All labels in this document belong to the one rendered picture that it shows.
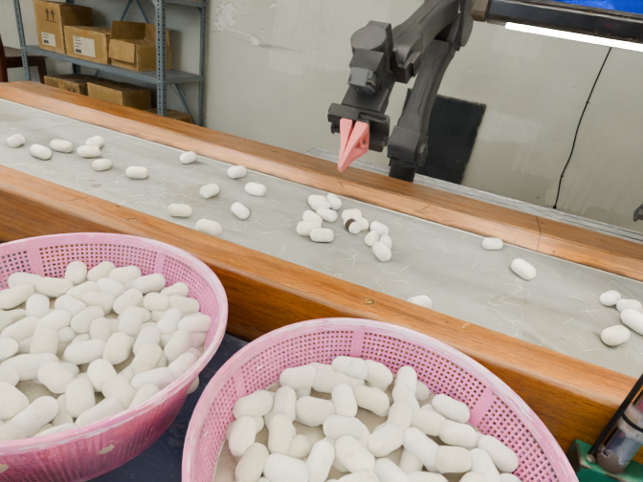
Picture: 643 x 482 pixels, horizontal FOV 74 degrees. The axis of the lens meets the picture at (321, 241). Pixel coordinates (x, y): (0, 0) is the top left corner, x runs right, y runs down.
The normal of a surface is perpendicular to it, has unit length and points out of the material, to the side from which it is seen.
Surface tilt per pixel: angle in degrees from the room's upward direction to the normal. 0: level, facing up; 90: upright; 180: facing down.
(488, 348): 0
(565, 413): 90
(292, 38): 90
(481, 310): 0
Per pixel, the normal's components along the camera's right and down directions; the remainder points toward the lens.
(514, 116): -0.34, 0.39
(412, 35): -0.12, -0.61
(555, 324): 0.16, -0.87
